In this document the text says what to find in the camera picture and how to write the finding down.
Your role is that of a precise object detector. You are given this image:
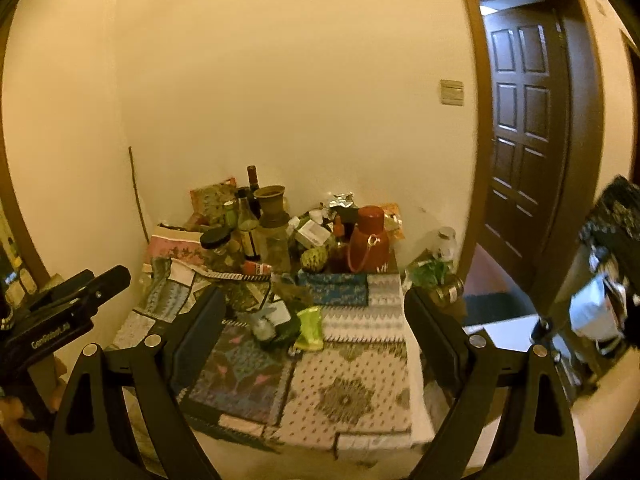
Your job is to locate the green custard apple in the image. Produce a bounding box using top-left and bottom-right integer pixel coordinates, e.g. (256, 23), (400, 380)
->
(300, 246), (331, 274)

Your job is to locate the thin wooden stick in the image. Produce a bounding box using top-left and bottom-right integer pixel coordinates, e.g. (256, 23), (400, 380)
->
(127, 146), (149, 234)

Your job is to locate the clay vase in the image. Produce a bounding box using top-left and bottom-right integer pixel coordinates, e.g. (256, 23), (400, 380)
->
(252, 185), (291, 229)

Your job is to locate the white plastic bag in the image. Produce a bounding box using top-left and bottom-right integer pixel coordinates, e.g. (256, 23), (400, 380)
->
(570, 274), (622, 339)

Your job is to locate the clear glass jar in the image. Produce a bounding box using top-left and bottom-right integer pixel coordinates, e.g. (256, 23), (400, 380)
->
(257, 225), (292, 274)

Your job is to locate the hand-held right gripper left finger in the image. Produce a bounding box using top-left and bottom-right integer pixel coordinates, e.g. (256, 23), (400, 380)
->
(47, 287), (227, 480)

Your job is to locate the dark patterned cloth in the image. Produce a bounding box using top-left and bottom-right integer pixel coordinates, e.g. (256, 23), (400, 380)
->
(579, 175), (640, 262)

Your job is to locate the dark wine bottle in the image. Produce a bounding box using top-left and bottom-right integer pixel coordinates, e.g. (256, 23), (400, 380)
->
(246, 165), (262, 219)

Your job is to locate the pink patterned cloth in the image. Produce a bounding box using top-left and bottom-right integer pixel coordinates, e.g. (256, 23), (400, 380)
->
(145, 226), (206, 267)

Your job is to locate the wall light switch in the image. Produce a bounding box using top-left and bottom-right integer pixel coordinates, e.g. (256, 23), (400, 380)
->
(440, 79), (465, 107)

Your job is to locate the clear labelled glass bottle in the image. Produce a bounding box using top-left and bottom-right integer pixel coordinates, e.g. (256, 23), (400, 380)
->
(236, 190), (260, 262)

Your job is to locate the brown panelled door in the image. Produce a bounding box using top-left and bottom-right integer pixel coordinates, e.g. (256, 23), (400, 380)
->
(481, 7), (572, 292)

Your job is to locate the black lidded glass jar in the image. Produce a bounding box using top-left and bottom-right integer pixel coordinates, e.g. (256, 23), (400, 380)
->
(200, 227), (241, 271)

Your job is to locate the gold lidded jar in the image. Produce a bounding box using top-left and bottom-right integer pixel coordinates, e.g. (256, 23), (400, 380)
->
(430, 275), (466, 306)

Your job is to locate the patchwork tablecloth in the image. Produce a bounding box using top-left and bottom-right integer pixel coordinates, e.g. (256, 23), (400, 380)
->
(112, 225), (437, 462)

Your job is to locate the red thermos jug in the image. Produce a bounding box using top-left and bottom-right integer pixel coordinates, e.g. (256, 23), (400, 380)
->
(347, 206), (392, 275)

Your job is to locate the orange packet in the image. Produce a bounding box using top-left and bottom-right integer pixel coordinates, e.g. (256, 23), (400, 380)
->
(382, 203), (405, 241)

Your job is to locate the green leafy vegetable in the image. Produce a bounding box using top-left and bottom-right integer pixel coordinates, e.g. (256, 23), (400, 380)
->
(407, 257), (451, 289)

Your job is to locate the white box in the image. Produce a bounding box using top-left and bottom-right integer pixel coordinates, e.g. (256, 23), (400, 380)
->
(295, 220), (331, 249)

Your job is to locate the green snack wrapper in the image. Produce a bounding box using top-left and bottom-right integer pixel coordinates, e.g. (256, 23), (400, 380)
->
(294, 306), (326, 352)

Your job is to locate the white lidded glass jar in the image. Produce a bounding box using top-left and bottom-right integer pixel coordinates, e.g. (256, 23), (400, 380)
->
(432, 226), (459, 261)

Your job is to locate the crumpled plastic wrapper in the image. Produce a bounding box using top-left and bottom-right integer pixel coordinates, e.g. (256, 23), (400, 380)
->
(245, 302), (301, 346)

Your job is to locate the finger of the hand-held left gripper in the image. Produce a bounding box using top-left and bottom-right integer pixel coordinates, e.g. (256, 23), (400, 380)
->
(47, 265), (132, 320)
(19, 270), (97, 312)

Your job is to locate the brown door frame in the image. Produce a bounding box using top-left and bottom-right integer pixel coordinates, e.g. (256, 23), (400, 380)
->
(452, 0), (607, 312)

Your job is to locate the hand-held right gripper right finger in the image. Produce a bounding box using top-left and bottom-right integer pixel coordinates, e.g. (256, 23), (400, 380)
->
(403, 287), (593, 480)

